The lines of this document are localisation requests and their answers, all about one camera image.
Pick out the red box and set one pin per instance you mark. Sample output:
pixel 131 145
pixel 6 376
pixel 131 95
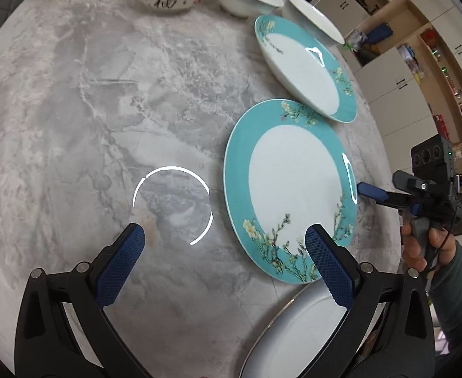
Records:
pixel 441 126

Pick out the person's right hand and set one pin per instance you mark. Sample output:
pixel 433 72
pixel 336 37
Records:
pixel 414 250

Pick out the white plate dark rim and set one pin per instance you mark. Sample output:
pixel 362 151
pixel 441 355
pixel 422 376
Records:
pixel 301 334

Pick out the teal floral deep plate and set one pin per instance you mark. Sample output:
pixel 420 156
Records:
pixel 305 71

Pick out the white cabinet shelving unit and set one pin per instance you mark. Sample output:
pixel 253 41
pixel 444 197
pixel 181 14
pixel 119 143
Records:
pixel 384 78

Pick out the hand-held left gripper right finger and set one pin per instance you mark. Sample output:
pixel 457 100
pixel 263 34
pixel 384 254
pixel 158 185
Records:
pixel 329 264

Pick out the person's right forearm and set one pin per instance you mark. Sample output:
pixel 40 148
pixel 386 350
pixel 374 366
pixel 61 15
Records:
pixel 457 295

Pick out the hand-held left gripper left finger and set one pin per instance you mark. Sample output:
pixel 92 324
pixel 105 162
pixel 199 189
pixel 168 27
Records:
pixel 125 258

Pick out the blue bag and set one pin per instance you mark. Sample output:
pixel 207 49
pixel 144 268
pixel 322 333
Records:
pixel 379 33

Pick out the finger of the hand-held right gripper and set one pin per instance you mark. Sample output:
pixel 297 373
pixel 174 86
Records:
pixel 406 179
pixel 372 191

